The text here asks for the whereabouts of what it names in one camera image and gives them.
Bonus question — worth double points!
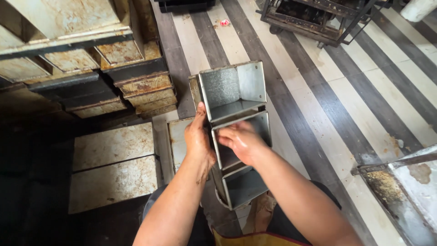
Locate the person's right hand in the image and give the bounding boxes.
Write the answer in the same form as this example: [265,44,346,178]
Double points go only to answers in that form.
[216,120,271,167]

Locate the person's left hand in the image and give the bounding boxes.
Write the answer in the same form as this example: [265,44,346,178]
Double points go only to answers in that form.
[184,101,218,169]

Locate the grey metal triple loaf tin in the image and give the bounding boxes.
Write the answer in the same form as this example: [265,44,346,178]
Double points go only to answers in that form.
[188,60,273,211]

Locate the upturned rusty baking tin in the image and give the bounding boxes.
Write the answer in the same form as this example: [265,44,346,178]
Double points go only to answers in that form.
[72,122,155,172]
[167,117,196,174]
[68,155,158,215]

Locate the brown paper piece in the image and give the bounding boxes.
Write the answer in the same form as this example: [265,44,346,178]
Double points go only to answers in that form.
[242,191,277,235]

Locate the yellow apron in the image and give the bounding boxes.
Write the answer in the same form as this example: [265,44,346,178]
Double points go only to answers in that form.
[211,227,312,246]

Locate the black plastic crate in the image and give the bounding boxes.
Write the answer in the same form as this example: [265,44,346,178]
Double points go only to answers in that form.
[154,0,216,14]

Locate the dark metal wheeled trolley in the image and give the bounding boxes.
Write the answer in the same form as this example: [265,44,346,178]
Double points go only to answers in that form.
[255,0,394,49]

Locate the stack of rusty bread tins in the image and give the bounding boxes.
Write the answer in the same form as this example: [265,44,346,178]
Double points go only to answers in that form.
[0,0,178,120]

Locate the dirty metal tray table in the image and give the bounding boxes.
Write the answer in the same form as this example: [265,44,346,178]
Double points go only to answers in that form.
[351,144,437,246]

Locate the white cylinder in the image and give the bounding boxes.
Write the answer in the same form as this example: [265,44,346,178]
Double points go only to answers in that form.
[400,0,437,23]

